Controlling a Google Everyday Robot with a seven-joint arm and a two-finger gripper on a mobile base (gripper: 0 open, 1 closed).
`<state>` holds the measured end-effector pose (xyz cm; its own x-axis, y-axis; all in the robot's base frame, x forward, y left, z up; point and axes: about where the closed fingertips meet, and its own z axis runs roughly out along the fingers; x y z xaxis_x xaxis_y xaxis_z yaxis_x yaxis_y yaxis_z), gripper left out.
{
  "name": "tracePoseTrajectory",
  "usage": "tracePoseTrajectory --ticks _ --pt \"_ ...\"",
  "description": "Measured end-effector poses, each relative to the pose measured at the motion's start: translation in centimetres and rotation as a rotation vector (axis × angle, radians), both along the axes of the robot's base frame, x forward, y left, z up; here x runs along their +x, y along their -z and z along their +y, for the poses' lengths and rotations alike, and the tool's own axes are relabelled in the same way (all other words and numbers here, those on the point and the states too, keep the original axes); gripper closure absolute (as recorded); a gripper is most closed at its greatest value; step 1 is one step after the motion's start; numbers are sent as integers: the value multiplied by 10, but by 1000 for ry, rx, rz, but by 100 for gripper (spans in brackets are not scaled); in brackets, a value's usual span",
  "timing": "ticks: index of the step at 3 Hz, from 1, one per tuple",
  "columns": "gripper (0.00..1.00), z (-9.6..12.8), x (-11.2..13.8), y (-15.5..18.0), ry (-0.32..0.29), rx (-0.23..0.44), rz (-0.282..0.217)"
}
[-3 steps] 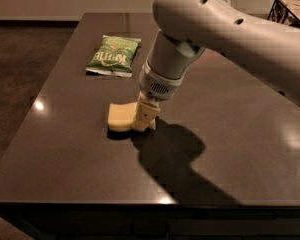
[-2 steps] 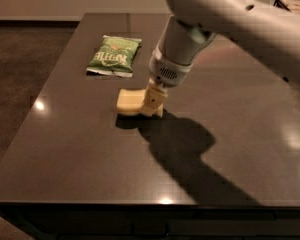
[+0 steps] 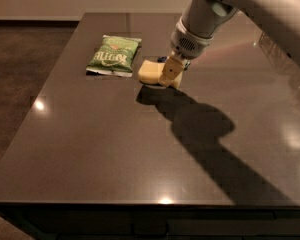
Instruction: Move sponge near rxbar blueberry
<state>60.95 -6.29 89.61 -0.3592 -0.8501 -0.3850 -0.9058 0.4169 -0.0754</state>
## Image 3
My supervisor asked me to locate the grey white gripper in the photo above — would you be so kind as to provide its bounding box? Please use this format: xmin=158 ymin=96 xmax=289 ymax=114
xmin=159 ymin=17 xmax=213 ymax=87

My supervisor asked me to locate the yellow sponge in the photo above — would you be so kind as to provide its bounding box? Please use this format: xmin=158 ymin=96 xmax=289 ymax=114
xmin=137 ymin=59 xmax=184 ymax=90

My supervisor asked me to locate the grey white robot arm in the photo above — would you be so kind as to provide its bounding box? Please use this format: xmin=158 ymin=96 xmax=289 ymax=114
xmin=159 ymin=0 xmax=300 ymax=88

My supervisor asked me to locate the blue rxbar blueberry bar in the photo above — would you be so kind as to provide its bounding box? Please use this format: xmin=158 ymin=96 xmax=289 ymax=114
xmin=157 ymin=56 xmax=191 ymax=71

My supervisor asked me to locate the green kettle chips bag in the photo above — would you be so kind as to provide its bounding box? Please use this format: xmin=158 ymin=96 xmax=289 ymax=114
xmin=86 ymin=35 xmax=142 ymax=77

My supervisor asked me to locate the dark drawer handle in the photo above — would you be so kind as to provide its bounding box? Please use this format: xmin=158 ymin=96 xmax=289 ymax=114
xmin=131 ymin=223 xmax=170 ymax=238

